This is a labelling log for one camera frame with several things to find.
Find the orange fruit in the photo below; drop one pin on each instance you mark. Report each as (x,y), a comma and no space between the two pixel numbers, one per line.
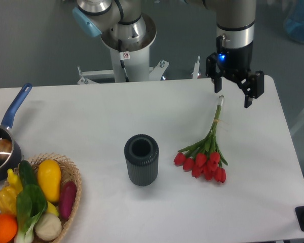
(8,227)

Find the green bok choy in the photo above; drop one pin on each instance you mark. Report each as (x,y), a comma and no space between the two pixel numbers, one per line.
(31,204)

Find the green cucumber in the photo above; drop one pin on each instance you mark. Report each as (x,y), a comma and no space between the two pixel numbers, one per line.
(26,174)

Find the yellow bell pepper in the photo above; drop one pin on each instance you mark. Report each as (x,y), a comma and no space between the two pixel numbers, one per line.
(8,196)

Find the blue translucent container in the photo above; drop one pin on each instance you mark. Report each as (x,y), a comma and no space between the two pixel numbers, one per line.
(294,22)

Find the small yellow gourd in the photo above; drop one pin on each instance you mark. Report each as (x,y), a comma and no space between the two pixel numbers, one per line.
(14,181)

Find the brown bun in pan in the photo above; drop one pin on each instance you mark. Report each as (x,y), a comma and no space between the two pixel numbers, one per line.
(5,148)

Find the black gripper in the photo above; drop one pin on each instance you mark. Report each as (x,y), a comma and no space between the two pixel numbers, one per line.
(234,65)

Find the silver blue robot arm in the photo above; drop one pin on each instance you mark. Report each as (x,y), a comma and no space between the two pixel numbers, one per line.
(234,19)

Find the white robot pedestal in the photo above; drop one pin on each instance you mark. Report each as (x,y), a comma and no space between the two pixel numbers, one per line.
(129,48)

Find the yellow squash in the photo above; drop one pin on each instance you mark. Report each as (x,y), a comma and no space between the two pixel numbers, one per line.
(49,178)

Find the beige steamed bun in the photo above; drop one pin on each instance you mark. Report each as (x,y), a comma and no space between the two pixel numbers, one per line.
(48,227)

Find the dark grey ribbed vase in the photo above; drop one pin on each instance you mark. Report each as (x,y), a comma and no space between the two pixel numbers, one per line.
(142,154)

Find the red tulip bouquet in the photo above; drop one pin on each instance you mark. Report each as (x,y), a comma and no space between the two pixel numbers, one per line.
(204,157)

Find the yellow banana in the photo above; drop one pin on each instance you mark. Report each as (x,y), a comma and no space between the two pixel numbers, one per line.
(52,209)

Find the blue handled saucepan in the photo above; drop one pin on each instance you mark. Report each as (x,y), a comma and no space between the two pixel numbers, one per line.
(7,122)

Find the purple eggplant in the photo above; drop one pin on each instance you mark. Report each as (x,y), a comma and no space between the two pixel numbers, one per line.
(67,199)

